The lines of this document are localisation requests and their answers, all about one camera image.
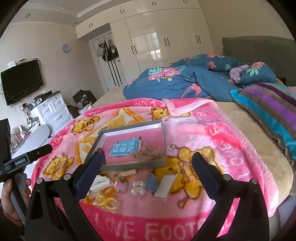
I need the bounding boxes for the yellow hoop earrings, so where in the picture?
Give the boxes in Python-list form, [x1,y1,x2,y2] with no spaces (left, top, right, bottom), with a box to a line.
[92,194,119,212]

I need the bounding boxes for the pearl ball hair clip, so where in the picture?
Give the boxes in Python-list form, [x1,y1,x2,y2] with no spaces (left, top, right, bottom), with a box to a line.
[131,181,145,196]

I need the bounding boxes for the blue grey small hair clip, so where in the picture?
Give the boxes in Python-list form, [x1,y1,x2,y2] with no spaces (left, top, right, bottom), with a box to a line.
[146,173,158,192]

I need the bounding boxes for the person's left hand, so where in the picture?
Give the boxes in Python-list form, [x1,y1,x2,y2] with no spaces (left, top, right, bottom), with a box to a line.
[1,179,23,227]

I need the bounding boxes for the white claw hair clip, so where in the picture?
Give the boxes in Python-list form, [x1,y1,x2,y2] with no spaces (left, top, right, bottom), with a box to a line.
[90,175,113,192]

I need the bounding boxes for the small pink flower hair clip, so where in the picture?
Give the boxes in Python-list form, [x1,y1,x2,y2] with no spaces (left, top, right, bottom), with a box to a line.
[114,182,128,193]

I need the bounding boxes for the white rectangular card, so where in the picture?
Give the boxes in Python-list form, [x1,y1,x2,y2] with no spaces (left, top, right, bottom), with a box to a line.
[154,175,177,198]

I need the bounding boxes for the grey shallow box tray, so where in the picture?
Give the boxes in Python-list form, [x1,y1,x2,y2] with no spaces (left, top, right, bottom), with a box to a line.
[85,120,167,171]

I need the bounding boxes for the pink book with blue label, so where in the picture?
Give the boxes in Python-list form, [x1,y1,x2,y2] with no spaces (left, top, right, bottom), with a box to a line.
[101,134,165,165]

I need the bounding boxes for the white drawer dresser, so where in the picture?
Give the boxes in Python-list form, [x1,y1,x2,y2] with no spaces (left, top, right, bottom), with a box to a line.
[31,92,73,136]

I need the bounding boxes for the black bag on floor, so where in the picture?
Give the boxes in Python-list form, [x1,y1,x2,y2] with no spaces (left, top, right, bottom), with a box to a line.
[73,89,97,107]

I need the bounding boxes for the striped purple blue pillow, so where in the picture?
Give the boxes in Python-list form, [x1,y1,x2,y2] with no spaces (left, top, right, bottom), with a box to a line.
[230,83,295,161]

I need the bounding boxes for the blue floral quilt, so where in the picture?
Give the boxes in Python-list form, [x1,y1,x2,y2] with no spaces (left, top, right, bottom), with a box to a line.
[123,54,278,102]

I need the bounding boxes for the bags hanging on door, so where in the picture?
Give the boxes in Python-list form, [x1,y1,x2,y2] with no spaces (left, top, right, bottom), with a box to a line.
[95,39,119,62]

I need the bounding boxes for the dark grey headboard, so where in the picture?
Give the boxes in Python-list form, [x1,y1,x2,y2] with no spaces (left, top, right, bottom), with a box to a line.
[222,36,295,86]

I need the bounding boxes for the white glossy wardrobe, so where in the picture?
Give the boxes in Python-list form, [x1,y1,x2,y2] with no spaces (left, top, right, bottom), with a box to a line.
[76,1,214,90]

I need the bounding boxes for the beige spiral hair tie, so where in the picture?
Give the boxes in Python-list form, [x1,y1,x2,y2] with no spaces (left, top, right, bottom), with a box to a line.
[116,169,138,178]

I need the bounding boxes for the black wall television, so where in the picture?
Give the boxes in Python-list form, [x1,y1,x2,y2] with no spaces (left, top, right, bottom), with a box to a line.
[1,59,44,105]

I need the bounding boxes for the round purple wall clock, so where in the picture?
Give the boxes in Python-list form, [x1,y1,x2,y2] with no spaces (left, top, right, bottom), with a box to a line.
[62,44,71,53]

